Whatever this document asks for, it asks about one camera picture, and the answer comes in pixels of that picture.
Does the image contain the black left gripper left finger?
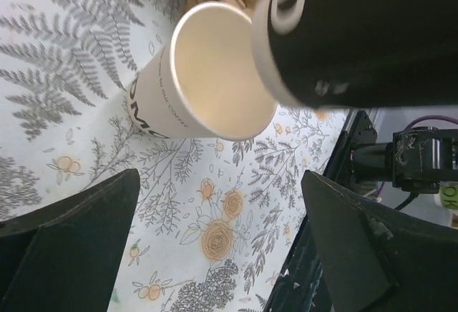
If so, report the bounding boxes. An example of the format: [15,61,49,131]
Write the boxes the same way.
[1,169,140,311]

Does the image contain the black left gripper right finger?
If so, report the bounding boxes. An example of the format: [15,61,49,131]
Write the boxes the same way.
[302,170,457,311]

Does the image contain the black paper coffee cup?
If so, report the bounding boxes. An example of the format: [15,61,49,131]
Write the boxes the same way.
[251,0,457,109]

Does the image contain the white paper coffee cup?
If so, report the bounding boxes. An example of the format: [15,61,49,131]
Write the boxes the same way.
[127,1,277,142]

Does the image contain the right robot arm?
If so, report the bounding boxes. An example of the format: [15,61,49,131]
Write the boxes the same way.
[346,110,457,194]

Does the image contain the floral patterned table mat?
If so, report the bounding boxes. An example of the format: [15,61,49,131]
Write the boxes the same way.
[1,0,346,311]

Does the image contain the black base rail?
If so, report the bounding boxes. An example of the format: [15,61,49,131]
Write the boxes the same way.
[263,109,379,311]

